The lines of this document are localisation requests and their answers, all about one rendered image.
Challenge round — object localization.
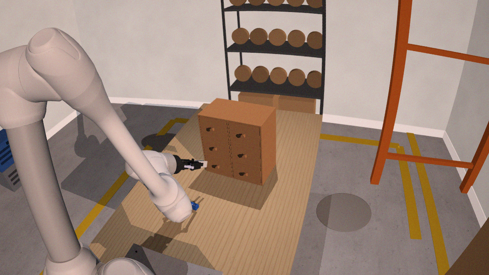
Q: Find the brown wooden chest of drawers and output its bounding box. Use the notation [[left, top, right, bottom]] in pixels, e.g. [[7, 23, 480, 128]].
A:
[[198, 98, 276, 186]]

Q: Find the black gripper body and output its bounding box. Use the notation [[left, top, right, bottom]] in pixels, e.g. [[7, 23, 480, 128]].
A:
[[173, 155, 188, 174]]

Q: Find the brown wooden drawer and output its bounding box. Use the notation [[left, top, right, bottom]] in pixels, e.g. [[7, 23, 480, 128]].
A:
[[232, 162, 261, 185], [199, 116, 229, 141], [205, 155, 232, 177], [231, 142, 261, 167], [229, 122, 260, 147], [202, 136, 231, 160]]

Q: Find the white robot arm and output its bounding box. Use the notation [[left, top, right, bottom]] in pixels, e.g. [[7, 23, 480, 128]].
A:
[[0, 27, 192, 275]]

